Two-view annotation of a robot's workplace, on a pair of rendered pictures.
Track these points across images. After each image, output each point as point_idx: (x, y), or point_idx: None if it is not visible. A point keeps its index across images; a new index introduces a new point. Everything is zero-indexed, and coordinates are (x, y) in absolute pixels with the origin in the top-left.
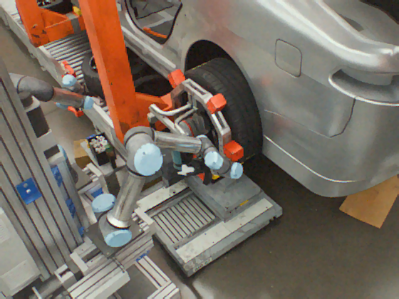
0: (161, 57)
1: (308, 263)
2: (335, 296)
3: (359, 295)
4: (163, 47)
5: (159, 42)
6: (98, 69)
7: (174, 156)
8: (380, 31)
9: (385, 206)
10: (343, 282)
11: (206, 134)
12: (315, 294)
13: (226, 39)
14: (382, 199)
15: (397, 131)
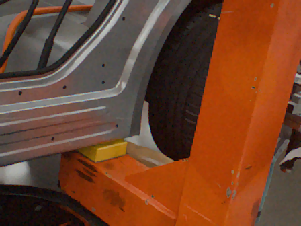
0: (66, 99)
1: (263, 216)
2: (294, 206)
3: (285, 194)
4: (74, 68)
5: (44, 69)
6: (265, 92)
7: (266, 193)
8: None
9: (166, 157)
10: (275, 200)
11: None
12: (299, 218)
13: None
14: (156, 157)
15: None
